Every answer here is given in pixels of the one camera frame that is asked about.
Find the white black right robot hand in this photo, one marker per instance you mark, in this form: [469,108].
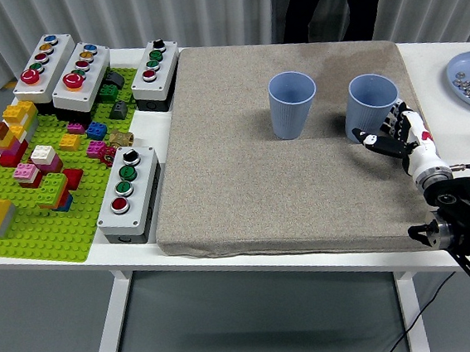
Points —
[425,157]

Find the blue ribbed plastic cup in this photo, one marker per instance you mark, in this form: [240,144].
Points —
[291,108]
[368,109]

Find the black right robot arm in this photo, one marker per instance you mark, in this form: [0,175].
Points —
[458,200]

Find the white table leg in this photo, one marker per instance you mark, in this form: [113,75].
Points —
[412,313]
[115,316]

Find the green toy brick baseplate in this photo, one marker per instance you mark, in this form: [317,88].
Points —
[37,241]

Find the grey-brown fabric mat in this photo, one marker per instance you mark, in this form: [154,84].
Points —
[260,173]

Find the person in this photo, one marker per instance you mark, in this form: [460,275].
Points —
[330,0]

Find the grey four-button control box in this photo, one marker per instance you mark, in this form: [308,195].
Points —
[128,194]
[154,71]

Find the green toy brick stack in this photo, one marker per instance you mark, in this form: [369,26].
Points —
[50,187]

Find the red toy brick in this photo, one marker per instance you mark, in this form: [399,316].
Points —
[73,178]
[12,156]

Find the light pink toy brick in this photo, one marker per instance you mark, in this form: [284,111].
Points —
[26,172]

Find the white toy brick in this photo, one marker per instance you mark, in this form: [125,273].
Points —
[43,153]

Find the blue toy brick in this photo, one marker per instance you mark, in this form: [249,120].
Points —
[96,130]

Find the small magenta toy brick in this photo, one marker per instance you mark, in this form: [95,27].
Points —
[75,127]

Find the dark grey sloped brick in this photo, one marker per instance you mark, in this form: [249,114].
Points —
[114,79]
[119,110]

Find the dark green toy brick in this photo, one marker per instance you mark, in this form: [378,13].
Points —
[108,92]

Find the grey five-button control box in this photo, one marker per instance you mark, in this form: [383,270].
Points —
[47,63]
[84,80]

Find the white pleated curtain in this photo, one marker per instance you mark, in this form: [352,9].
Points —
[119,12]

